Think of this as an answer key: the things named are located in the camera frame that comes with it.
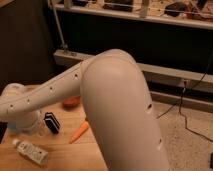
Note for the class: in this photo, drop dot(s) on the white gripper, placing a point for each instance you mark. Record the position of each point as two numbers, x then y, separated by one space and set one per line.
29 123

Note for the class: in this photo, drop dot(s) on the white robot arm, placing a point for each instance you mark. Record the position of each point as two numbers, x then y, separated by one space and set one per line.
117 104

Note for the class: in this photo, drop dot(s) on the black striped eraser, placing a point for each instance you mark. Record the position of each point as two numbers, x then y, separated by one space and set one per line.
52 123

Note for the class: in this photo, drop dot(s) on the blue round sponge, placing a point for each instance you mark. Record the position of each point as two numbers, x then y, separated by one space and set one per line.
12 127

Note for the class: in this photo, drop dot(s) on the white tube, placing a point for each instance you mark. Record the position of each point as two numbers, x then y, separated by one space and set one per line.
32 152

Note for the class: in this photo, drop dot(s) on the red bowl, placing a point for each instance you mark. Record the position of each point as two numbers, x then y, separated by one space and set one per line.
71 102

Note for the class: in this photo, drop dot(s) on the orange toy carrot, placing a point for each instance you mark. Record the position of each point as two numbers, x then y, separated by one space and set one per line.
79 132

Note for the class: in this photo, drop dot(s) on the metal pole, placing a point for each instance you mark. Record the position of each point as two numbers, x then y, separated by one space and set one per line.
64 46

